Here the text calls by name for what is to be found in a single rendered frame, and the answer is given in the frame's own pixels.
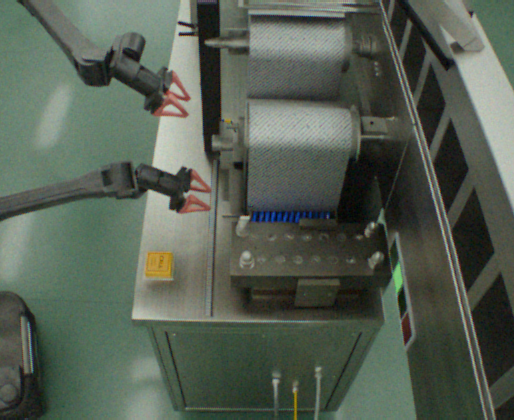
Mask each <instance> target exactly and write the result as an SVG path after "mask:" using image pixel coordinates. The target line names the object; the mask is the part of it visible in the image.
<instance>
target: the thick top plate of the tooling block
mask: <svg viewBox="0 0 514 420"><path fill-rule="evenodd" d="M238 223H239V222H232V229H231V269H230V287H231V288H297V286H298V282H299V278H313V279H325V278H339V282H340V286H339V288H360V287H388V286H389V284H390V281H391V279H392V277H393V272H392V267H391V262H390V257H389V251H388V240H387V235H386V230H385V226H384V224H378V234H377V236H376V237H375V238H370V237H367V236H366V235H365V234H364V230H365V228H366V227H367V225H368V224H369V223H337V229H336V230H299V223H292V222H249V229H250V233H249V235H248V236H246V237H240V236H238V235H237V233H236V229H237V225H238ZM245 251H248V252H250V253H251V254H252V257H253V259H254V265H253V267H252V268H250V269H244V268H242V267H241V266H240V258H241V257H242V255H243V253H244V252H245ZM375 252H381V253H382V254H383V255H384V261H383V267H382V268H381V269H379V270H375V269H372V268H371V267H370V265H369V260H370V259H371V258H372V257H373V254H374V253H375Z"/></svg>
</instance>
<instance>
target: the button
mask: <svg viewBox="0 0 514 420"><path fill-rule="evenodd" d="M172 259H173V255H172V252H147V253H146V260H145V261H146V266H145V276H146V277H171V269H172Z"/></svg>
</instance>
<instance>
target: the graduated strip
mask: <svg viewBox="0 0 514 420"><path fill-rule="evenodd" d="M219 161H220V160H218V159H213V161H212V178H211V188H212V191H211V196H210V207H211V210H210V214H209V232H208V250H207V267H206V285H205V298H206V302H205V317H213V296H214V275H215V253H216V231H217V209H218V186H219V165H220V164H219Z"/></svg>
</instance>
